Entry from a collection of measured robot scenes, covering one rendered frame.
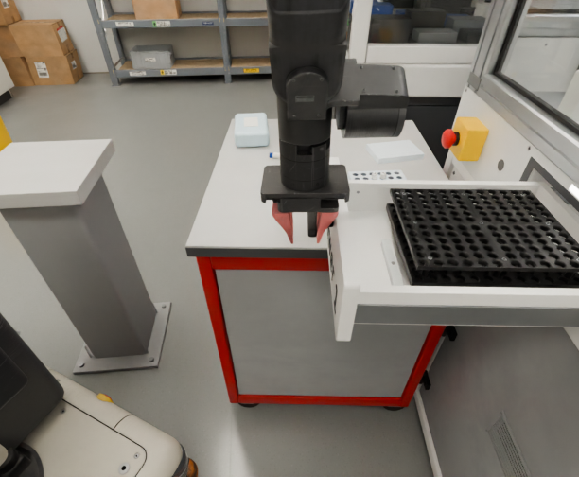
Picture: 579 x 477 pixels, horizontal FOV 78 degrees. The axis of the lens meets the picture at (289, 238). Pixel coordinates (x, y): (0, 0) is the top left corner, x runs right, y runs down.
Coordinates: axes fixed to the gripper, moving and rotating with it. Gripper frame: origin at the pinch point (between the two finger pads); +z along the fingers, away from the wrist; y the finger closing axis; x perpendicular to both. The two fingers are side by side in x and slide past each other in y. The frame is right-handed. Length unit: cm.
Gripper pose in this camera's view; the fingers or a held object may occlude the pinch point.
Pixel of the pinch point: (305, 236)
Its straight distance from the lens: 48.5
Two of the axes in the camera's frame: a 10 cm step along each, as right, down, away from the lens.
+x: 0.3, -6.6, 7.5
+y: 10.0, -0.1, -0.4
